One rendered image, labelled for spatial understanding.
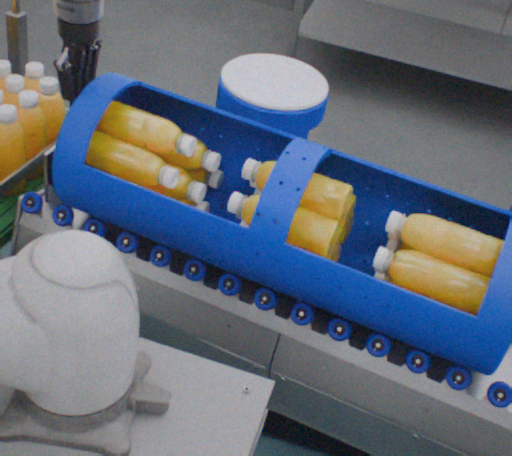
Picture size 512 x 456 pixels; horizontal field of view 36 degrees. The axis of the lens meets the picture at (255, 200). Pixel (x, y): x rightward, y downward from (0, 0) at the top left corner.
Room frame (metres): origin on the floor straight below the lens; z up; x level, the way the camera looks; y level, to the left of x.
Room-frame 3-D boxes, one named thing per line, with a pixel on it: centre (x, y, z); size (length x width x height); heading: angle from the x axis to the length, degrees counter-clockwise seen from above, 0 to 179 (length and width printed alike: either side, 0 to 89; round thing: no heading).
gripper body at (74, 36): (1.30, 0.37, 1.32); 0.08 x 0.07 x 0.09; 162
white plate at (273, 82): (1.81, 0.00, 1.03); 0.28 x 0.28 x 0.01
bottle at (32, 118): (1.43, 0.52, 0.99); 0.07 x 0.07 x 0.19
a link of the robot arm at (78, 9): (1.30, 0.37, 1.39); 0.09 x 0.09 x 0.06
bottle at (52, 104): (1.49, 0.49, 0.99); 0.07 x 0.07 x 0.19
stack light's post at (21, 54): (1.80, 0.67, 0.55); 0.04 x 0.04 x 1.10; 72
